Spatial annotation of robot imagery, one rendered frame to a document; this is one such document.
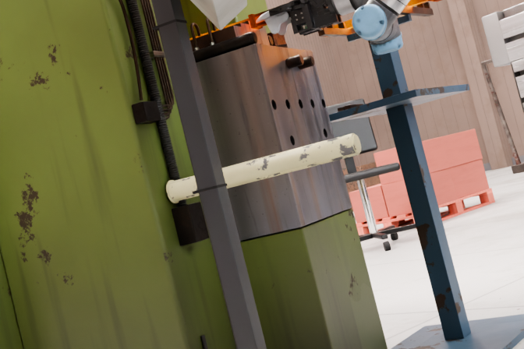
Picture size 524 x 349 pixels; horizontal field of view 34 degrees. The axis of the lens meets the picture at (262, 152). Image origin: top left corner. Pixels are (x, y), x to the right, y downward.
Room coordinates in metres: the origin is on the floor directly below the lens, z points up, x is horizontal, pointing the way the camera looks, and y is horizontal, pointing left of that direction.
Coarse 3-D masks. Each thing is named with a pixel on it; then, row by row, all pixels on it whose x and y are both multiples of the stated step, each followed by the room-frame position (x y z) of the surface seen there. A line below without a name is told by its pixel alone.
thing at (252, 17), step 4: (260, 12) 2.16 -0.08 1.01; (288, 12) 2.14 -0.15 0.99; (248, 16) 2.16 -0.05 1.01; (252, 16) 2.16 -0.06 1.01; (256, 16) 2.16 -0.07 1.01; (244, 20) 2.18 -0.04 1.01; (248, 20) 2.17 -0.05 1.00; (252, 20) 2.16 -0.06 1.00; (232, 24) 2.19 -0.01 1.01; (252, 24) 2.16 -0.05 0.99; (256, 24) 2.16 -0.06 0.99; (260, 24) 2.16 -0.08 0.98; (264, 24) 2.17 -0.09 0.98; (256, 28) 2.18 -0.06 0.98; (260, 28) 2.20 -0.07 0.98; (212, 32) 2.22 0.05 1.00; (196, 36) 2.23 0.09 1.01; (200, 36) 2.23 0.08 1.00
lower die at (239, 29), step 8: (240, 24) 2.11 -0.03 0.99; (248, 24) 2.15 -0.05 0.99; (216, 32) 2.09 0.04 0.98; (224, 32) 2.08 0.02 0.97; (232, 32) 2.07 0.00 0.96; (240, 32) 2.10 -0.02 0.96; (248, 32) 2.14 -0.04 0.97; (256, 32) 2.19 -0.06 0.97; (264, 32) 2.24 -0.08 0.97; (192, 40) 2.12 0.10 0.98; (200, 40) 2.11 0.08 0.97; (208, 40) 2.10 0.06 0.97; (216, 40) 2.09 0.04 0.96; (224, 40) 2.08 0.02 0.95; (264, 40) 2.23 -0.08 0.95; (192, 48) 2.12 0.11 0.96; (200, 48) 2.11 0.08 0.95
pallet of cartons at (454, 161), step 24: (432, 144) 6.86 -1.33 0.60; (456, 144) 7.09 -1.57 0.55; (432, 168) 6.80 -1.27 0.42; (456, 168) 7.06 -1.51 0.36; (480, 168) 7.27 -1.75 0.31; (384, 192) 6.85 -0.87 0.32; (456, 192) 7.00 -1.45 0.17; (480, 192) 7.20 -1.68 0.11; (360, 216) 7.05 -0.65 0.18; (384, 216) 6.88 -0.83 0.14; (408, 216) 6.72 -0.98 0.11
